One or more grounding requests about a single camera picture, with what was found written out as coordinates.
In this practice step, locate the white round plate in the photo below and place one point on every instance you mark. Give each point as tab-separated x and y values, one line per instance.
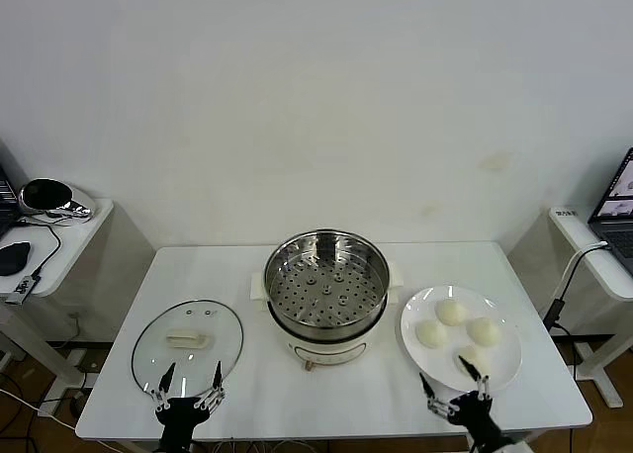
497	366

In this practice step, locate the silver usb hub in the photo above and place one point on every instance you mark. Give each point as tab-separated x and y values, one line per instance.
22	289

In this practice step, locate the white box with label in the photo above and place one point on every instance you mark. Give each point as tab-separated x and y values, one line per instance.
567	214

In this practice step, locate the grey open laptop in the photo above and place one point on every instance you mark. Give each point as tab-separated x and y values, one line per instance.
618	235

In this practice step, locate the white side table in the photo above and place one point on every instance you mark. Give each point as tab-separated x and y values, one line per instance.
74	245
613	275

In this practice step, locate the black computer mouse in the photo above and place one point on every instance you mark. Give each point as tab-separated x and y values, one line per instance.
12	257

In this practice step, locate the stainless steel steamer basket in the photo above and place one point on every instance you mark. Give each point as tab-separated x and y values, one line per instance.
326	290

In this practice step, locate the round glass pot lid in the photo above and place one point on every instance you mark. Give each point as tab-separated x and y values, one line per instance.
198	369

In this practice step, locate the dark laptop with pink screen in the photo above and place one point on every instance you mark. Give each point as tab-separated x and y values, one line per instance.
5	206

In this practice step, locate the white wall socket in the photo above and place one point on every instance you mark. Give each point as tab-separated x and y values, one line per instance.
74	314

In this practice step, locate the chrome headset with black visor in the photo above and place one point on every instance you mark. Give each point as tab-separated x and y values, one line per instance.
44	196

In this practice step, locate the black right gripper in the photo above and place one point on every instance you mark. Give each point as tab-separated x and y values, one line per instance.
477	416

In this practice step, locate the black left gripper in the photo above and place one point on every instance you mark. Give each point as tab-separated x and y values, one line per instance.
180	413

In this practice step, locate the white steamed baozi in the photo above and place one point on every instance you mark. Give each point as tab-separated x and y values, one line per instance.
483	331
431	333
477	355
450	312

